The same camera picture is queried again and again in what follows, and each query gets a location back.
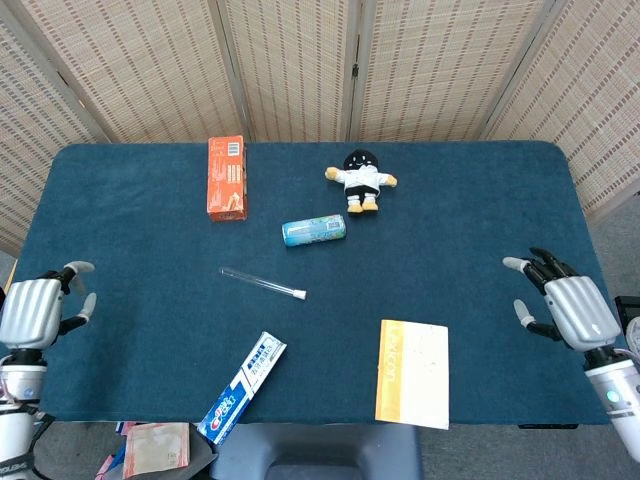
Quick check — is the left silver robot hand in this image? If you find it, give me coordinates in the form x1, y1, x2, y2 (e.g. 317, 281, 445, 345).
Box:
0, 260, 98, 351

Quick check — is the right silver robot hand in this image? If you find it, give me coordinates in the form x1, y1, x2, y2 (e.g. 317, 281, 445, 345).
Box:
502, 247, 624, 351

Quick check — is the clear glass test tube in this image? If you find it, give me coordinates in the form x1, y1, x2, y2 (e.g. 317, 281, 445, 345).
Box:
220, 267, 308, 301

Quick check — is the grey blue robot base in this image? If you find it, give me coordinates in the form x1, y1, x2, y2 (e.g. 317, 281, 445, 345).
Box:
209, 423, 424, 480

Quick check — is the black device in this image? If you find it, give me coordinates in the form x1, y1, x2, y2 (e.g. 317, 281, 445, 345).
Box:
613, 295, 640, 334

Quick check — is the dark blue table cloth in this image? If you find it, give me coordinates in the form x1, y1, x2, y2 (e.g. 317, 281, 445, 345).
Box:
4, 141, 624, 426

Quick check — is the yellow and white book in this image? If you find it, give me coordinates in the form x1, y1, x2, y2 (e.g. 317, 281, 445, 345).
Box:
374, 319, 451, 431

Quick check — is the orange pink packet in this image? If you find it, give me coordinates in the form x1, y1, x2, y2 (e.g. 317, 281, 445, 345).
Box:
122, 422, 191, 476

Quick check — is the blue white toothpaste box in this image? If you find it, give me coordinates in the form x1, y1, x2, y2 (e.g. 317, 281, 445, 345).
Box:
197, 330, 288, 447

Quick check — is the orange cardboard box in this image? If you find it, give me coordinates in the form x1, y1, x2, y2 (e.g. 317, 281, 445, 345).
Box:
206, 134, 249, 223

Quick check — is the black and white plush doll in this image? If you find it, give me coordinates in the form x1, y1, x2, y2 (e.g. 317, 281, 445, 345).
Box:
324, 148, 400, 217

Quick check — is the light blue drink can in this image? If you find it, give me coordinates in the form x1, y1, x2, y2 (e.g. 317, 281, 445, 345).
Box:
281, 213, 348, 248

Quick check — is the woven folding screen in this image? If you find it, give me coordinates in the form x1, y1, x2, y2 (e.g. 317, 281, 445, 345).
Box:
0, 0, 640, 256

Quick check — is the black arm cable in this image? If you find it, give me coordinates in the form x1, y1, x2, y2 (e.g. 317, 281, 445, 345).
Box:
27, 413, 56, 471

